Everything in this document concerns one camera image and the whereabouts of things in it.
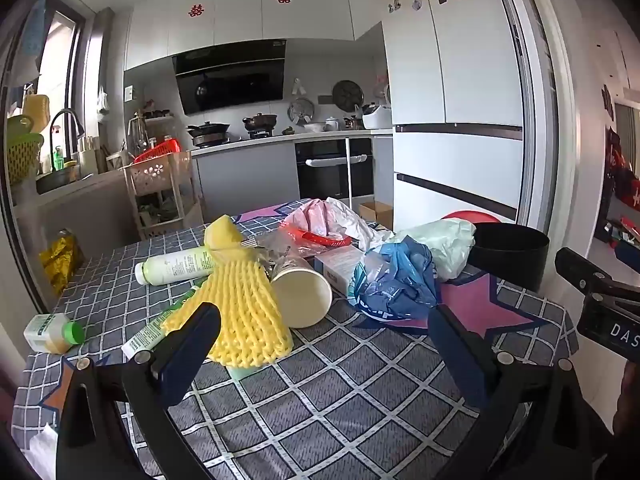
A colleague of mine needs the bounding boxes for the pile of red boxes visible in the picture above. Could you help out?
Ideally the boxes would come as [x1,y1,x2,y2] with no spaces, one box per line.
[595,127,640,261]

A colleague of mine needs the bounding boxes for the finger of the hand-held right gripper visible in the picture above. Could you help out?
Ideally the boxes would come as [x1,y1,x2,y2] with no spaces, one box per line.
[554,247,640,307]

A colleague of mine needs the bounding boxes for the green plastic basket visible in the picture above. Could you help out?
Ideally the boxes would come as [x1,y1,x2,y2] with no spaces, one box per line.
[6,115,45,183]

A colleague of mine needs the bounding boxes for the small bottle with green cap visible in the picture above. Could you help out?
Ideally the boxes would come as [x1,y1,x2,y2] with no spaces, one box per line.
[23,312,86,355]

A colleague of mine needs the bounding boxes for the blue plastic bag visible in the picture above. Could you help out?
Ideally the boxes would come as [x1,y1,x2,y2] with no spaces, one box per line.
[347,236,441,322]

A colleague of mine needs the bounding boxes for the golden foil bag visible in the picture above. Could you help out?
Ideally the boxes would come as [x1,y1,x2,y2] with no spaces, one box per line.
[40,230,86,297]

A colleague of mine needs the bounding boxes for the brown cardboard box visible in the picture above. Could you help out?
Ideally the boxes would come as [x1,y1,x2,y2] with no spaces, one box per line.
[359,201,395,231]

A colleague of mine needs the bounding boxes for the red plastic basket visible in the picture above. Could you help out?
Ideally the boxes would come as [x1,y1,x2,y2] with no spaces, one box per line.
[132,140,183,163]

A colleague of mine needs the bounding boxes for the white paper cup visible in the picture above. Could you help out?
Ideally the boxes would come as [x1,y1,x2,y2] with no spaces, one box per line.
[270,266,333,329]

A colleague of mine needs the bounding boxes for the yellow foam fruit net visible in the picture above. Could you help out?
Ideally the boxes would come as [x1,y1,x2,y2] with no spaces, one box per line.
[161,247,295,367]

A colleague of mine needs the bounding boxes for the black kitchen faucet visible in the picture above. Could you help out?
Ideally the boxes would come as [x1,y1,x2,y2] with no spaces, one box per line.
[49,108,86,161]

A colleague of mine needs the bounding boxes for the white kitchen counter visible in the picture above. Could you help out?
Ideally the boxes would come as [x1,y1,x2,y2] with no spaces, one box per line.
[190,129,395,157]

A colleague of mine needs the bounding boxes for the green tube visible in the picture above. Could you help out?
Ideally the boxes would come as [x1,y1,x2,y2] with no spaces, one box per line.
[121,284,208,360]

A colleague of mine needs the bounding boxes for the round dark hanging pan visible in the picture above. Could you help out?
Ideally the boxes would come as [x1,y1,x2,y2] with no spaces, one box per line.
[332,80,365,110]

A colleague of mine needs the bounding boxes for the white rice cooker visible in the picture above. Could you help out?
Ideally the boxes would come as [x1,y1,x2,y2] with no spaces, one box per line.
[361,102,393,130]

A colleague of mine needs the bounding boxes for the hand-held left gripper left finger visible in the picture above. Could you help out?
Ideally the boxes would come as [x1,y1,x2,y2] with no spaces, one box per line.
[56,302,222,480]

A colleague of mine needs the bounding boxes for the white paper sheet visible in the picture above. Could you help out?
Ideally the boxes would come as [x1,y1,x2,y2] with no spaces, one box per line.
[27,422,61,480]

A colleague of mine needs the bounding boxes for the yellow plastic basket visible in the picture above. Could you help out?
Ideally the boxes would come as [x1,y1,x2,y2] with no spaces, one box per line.
[21,94,51,121]

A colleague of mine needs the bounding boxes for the white upper cabinets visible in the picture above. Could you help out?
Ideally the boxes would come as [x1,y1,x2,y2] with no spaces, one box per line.
[124,0,383,72]

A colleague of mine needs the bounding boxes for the white refrigerator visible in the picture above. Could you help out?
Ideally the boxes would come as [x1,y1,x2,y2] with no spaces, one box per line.
[372,0,526,233]

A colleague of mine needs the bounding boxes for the grey checked tablecloth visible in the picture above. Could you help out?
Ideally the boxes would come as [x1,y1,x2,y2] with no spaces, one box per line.
[12,199,581,480]

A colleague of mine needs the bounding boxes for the grey sliding door frame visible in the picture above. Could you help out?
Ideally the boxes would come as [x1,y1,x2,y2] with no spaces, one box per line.
[490,0,576,261]

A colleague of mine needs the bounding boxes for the pink plastic bag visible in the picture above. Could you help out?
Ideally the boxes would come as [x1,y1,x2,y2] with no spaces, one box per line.
[282,198,333,238]

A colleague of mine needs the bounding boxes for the red trash bin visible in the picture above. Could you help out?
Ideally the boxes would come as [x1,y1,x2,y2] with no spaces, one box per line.
[440,210,503,226]

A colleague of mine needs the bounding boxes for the black wok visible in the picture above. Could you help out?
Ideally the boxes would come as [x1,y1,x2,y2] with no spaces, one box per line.
[186,121,232,146]

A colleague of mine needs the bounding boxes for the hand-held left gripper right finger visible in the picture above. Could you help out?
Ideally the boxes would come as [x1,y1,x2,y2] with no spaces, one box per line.
[427,305,616,480]

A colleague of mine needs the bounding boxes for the pale green plastic bag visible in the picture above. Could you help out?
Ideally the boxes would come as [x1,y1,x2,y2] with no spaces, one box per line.
[395,218,477,282]

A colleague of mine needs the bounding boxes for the white plastic bag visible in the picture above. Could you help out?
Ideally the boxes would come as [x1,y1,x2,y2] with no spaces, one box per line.
[325,197,388,248]

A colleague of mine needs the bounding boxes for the black sink basin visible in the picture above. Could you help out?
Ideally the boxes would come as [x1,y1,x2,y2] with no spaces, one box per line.
[36,167,83,196]

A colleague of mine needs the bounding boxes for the black trash bin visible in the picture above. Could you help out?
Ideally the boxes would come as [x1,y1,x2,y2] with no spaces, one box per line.
[467,222,550,291]

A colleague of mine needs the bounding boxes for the beige plastic storage cart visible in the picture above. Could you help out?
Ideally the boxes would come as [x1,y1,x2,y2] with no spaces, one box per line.
[122,151,206,240]

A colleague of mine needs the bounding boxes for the yellow sponge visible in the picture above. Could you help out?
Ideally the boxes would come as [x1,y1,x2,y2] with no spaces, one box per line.
[203,214,244,251]

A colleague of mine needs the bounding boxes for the red plastic wrapper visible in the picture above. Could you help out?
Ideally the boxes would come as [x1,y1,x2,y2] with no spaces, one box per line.
[285,225,353,250]

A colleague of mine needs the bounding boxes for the crumpled clear plastic bottle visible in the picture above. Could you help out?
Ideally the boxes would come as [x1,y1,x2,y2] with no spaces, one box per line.
[257,237,316,281]

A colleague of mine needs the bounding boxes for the white and green plastic bottle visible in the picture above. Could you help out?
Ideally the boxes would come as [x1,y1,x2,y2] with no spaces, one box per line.
[134,246,218,287]

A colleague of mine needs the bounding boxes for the round silver steamer rack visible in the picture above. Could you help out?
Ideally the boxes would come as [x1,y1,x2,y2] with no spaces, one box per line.
[287,97,316,126]

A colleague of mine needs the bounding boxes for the white and blue cardboard box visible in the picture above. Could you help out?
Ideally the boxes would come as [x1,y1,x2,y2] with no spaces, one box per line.
[314,246,373,293]

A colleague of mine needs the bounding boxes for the black range hood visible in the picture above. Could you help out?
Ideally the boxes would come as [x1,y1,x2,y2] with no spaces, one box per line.
[172,39,287,116]

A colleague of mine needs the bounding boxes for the dark cooking pot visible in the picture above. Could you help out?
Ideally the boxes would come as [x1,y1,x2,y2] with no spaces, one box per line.
[242,113,278,138]

